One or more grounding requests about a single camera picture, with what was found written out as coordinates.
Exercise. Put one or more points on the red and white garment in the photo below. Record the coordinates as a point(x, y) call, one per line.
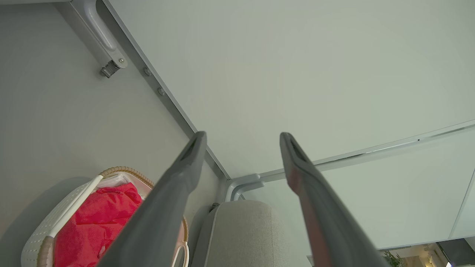
point(92, 226)

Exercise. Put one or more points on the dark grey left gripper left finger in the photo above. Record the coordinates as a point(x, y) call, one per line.
point(156, 222)

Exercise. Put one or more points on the black metal caster wheel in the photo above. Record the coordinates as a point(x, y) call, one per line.
point(108, 69)

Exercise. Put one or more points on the green potted plant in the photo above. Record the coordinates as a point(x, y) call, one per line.
point(392, 258)

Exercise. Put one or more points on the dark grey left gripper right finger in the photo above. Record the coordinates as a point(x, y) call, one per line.
point(334, 230)

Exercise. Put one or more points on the grey partition foot with caster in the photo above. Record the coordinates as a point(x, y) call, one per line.
point(98, 26)

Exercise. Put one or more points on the grey curved partition foot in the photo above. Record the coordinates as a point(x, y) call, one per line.
point(232, 184)
point(245, 186)

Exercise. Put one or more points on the grey fabric sofa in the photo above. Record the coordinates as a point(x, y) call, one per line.
point(241, 237)

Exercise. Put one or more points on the white cloth basket liner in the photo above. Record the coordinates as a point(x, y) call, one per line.
point(115, 181)

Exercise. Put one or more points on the grey partition floor rail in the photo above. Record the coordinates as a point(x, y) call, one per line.
point(177, 115)

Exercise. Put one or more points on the cream laundry basket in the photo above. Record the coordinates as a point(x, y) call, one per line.
point(41, 230)

